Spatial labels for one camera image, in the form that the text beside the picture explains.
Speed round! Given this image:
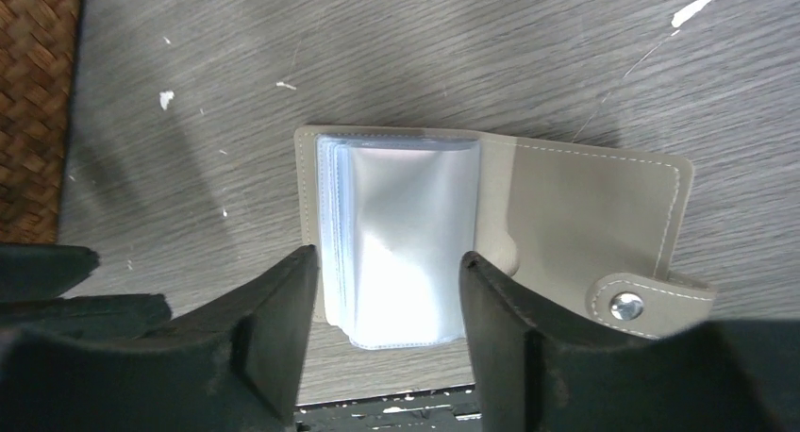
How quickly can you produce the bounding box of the brown wicker basket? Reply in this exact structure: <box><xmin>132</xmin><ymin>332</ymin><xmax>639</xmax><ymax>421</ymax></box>
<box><xmin>1</xmin><ymin>0</ymin><xmax>82</xmax><ymax>243</ymax></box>

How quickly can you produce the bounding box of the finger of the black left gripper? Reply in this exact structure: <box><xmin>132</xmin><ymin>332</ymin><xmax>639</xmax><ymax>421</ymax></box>
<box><xmin>1</xmin><ymin>243</ymin><xmax>173</xmax><ymax>339</ymax></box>

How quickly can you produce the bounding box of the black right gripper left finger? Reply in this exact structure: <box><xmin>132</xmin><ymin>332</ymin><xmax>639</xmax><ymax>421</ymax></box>
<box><xmin>1</xmin><ymin>244</ymin><xmax>318</xmax><ymax>431</ymax></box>

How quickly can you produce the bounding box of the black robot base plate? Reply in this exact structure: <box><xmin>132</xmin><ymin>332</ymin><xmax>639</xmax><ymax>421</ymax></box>
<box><xmin>294</xmin><ymin>385</ymin><xmax>483</xmax><ymax>432</ymax></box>

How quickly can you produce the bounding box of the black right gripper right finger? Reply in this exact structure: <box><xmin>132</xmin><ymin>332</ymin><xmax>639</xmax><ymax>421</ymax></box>
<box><xmin>459</xmin><ymin>252</ymin><xmax>799</xmax><ymax>431</ymax></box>

